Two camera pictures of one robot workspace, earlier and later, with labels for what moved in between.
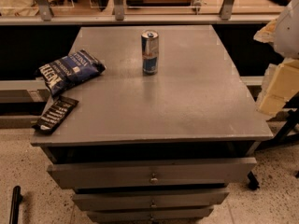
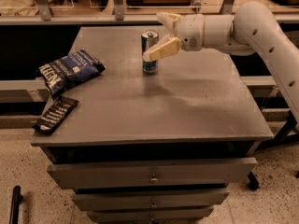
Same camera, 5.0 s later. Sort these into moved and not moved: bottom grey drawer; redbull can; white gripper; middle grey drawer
Moved: white gripper
Not moved: redbull can; middle grey drawer; bottom grey drawer
